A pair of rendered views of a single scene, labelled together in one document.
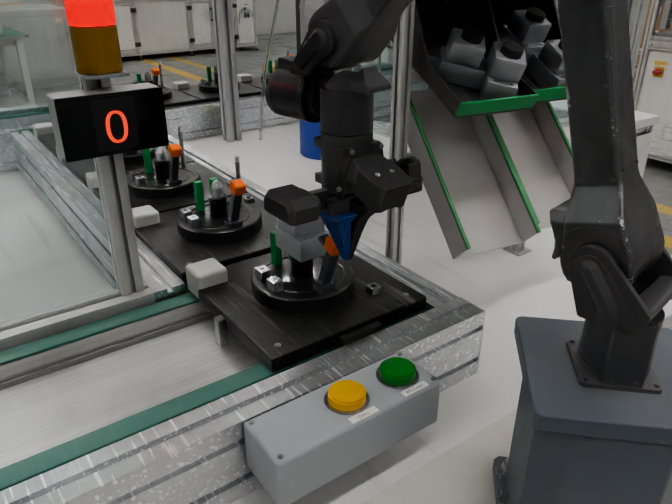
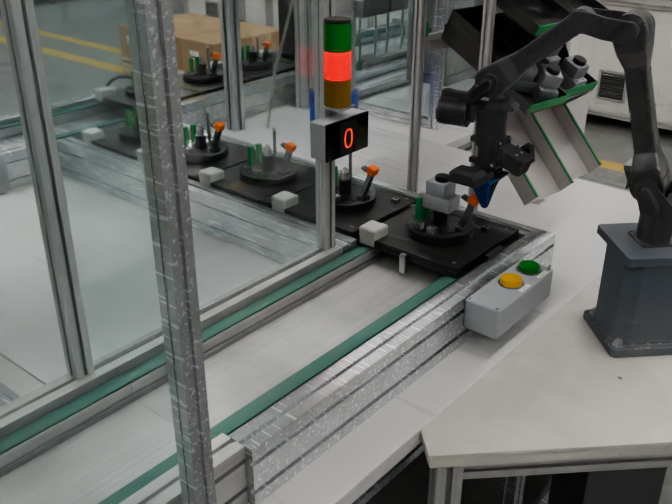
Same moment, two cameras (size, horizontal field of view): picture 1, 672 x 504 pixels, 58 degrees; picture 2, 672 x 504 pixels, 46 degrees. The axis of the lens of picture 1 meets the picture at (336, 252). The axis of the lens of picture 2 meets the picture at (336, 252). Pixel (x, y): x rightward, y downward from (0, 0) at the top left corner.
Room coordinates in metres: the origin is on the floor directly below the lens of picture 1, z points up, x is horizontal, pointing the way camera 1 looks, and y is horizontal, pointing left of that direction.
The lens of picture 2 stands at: (-0.68, 0.61, 1.67)
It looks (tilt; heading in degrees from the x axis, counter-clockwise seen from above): 27 degrees down; 346
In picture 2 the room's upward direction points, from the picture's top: straight up
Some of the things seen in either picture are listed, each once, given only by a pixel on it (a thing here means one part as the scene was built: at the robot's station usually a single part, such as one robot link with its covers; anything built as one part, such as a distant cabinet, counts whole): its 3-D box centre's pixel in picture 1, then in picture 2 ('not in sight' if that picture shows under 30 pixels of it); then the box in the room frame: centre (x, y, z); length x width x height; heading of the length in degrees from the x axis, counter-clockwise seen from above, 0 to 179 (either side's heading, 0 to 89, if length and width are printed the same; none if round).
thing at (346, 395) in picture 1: (346, 398); (510, 282); (0.50, -0.01, 0.96); 0.04 x 0.04 x 0.02
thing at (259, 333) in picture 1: (303, 292); (439, 235); (0.72, 0.05, 0.96); 0.24 x 0.24 x 0.02; 36
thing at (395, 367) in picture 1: (397, 373); (529, 268); (0.54, -0.07, 0.96); 0.04 x 0.04 x 0.02
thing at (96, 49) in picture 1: (96, 48); (337, 91); (0.71, 0.27, 1.28); 0.05 x 0.05 x 0.05
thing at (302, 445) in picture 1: (346, 421); (509, 296); (0.50, -0.01, 0.93); 0.21 x 0.07 x 0.06; 126
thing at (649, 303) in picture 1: (626, 275); (658, 193); (0.42, -0.23, 1.15); 0.09 x 0.07 x 0.06; 136
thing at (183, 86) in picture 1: (218, 76); not in sight; (2.11, 0.40, 1.01); 0.24 x 0.24 x 0.13; 36
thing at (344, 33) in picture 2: not in sight; (337, 36); (0.71, 0.27, 1.38); 0.05 x 0.05 x 0.05
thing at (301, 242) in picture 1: (296, 223); (437, 190); (0.73, 0.05, 1.06); 0.08 x 0.04 x 0.07; 36
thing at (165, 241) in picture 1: (217, 202); (344, 183); (0.93, 0.20, 1.01); 0.24 x 0.24 x 0.13; 36
